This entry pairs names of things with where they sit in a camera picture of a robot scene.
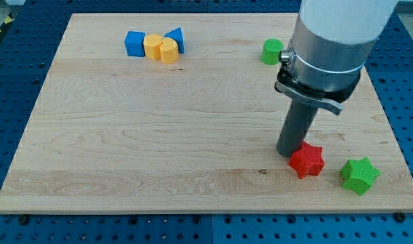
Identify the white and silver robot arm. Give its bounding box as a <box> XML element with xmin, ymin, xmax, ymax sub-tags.
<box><xmin>275</xmin><ymin>0</ymin><xmax>398</xmax><ymax>116</ymax></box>

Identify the red star block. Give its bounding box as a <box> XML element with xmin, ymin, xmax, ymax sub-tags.
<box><xmin>288</xmin><ymin>142</ymin><xmax>325</xmax><ymax>179</ymax></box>

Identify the green star block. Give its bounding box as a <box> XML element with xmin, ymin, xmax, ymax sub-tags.
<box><xmin>340</xmin><ymin>157</ymin><xmax>382</xmax><ymax>196</ymax></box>

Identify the wooden board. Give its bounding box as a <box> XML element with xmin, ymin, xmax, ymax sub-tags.
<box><xmin>0</xmin><ymin>14</ymin><xmax>413</xmax><ymax>215</ymax></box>

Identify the yellow heart block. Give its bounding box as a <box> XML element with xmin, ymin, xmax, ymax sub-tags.
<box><xmin>159</xmin><ymin>37</ymin><xmax>179</xmax><ymax>64</ymax></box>

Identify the green cylinder block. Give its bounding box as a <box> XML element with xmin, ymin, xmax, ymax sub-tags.
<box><xmin>261</xmin><ymin>39</ymin><xmax>283</xmax><ymax>65</ymax></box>

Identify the blue triangle block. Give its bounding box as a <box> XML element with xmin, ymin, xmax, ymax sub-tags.
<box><xmin>164</xmin><ymin>27</ymin><xmax>184</xmax><ymax>54</ymax></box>

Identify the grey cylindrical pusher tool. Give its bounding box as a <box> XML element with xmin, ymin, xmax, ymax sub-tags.
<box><xmin>276</xmin><ymin>100</ymin><xmax>318</xmax><ymax>158</ymax></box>

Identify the yellow hexagon block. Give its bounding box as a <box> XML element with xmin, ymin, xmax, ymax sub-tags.
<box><xmin>143</xmin><ymin>33</ymin><xmax>163</xmax><ymax>60</ymax></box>

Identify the blue cube block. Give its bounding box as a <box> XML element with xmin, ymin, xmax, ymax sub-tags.
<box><xmin>124</xmin><ymin>31</ymin><xmax>146</xmax><ymax>57</ymax></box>

